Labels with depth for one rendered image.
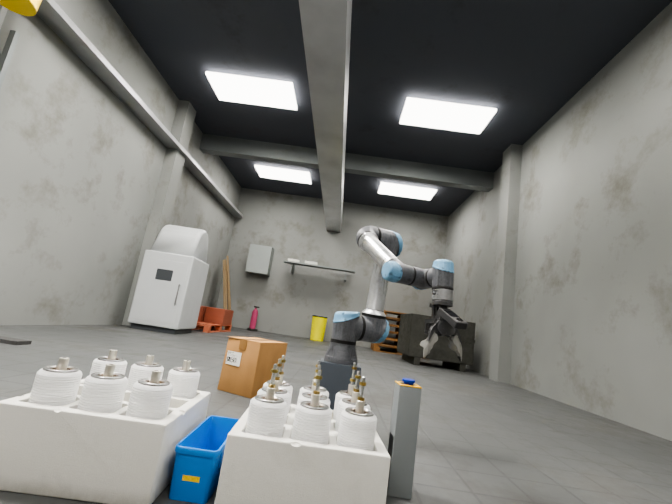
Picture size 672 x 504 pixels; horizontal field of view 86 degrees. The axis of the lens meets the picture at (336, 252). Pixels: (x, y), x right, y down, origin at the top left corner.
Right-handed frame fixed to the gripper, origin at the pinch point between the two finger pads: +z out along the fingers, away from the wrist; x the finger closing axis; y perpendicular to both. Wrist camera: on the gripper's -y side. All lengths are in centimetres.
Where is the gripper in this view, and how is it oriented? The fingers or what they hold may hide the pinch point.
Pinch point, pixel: (444, 360)
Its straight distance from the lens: 134.0
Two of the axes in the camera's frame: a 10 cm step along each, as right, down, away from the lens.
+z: -1.1, 9.6, -2.5
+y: -3.6, 2.0, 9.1
